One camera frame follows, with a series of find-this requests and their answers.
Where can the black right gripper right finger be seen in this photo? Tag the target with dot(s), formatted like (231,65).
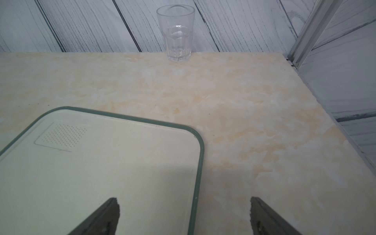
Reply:
(265,221)

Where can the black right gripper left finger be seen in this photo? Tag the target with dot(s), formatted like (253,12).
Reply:
(103,221)

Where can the white green-rimmed cutting board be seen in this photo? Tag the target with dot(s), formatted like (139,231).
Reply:
(69,161)

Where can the clear drinking glass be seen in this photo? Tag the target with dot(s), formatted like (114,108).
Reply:
(176,24)

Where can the aluminium frame post right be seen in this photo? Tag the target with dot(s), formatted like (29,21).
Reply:
(320,17)

